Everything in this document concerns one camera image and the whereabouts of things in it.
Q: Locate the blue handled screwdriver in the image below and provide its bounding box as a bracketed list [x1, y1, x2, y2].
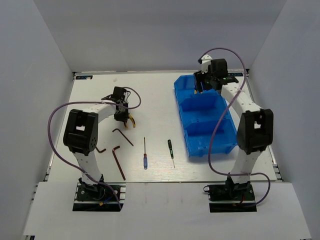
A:
[143, 137, 148, 170]

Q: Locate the black green precision screwdriver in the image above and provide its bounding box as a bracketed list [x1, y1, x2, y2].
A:
[167, 139, 175, 168]

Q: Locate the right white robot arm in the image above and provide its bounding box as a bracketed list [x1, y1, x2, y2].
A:
[194, 54, 274, 201]

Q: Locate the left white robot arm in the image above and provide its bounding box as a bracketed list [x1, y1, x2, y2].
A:
[63, 86, 136, 200]

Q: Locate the right table corner label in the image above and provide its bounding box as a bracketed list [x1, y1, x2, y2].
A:
[228, 72, 244, 77]

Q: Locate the table corner label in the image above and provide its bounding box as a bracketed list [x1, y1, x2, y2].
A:
[75, 75, 93, 80]
[228, 72, 244, 77]

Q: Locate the thin dark hex key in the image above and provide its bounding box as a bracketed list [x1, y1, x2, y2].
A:
[112, 128, 134, 147]

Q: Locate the large red hex key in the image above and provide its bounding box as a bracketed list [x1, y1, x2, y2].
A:
[112, 145, 126, 181]

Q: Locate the blue plastic compartment bin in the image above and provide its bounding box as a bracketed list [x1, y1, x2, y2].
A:
[173, 74, 237, 157]

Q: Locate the left red hex key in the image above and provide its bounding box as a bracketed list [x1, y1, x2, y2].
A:
[95, 147, 107, 154]

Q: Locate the left table corner label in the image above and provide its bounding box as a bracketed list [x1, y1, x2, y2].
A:
[75, 75, 93, 80]

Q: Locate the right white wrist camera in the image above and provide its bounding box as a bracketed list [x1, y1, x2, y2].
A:
[198, 54, 213, 74]

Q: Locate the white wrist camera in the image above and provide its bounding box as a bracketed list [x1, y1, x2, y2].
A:
[121, 89, 131, 105]
[198, 54, 213, 74]

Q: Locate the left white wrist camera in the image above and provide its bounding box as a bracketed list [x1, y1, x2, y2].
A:
[121, 89, 131, 105]

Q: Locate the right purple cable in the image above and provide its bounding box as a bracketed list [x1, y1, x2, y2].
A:
[198, 47, 272, 207]

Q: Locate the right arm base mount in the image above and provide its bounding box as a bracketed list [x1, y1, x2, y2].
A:
[203, 184, 257, 213]

